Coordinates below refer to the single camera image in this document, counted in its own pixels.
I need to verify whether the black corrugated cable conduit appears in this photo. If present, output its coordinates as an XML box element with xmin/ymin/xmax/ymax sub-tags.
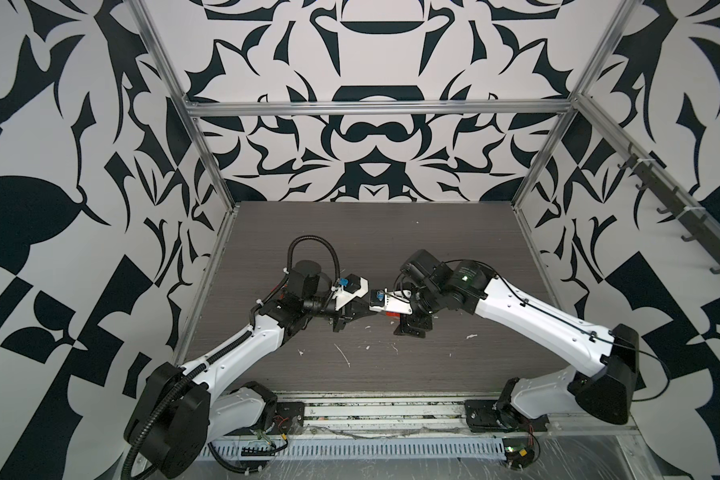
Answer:
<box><xmin>119</xmin><ymin>234</ymin><xmax>343</xmax><ymax>480</ymax></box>

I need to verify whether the white slotted cable duct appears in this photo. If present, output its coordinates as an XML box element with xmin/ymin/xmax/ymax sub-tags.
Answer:
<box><xmin>214</xmin><ymin>437</ymin><xmax>506</xmax><ymax>461</ymax></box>

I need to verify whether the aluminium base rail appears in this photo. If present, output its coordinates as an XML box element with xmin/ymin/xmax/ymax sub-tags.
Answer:
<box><xmin>269</xmin><ymin>392</ymin><xmax>637</xmax><ymax>436</ymax></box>

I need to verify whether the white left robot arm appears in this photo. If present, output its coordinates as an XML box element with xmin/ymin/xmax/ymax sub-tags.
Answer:
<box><xmin>120</xmin><ymin>261</ymin><xmax>371</xmax><ymax>479</ymax></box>

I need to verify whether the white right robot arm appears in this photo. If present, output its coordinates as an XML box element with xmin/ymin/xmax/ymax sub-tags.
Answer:
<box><xmin>396</xmin><ymin>249</ymin><xmax>640</xmax><ymax>431</ymax></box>

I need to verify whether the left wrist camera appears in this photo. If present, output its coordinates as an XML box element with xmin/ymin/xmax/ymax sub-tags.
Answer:
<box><xmin>334</xmin><ymin>274</ymin><xmax>369</xmax><ymax>303</ymax></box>

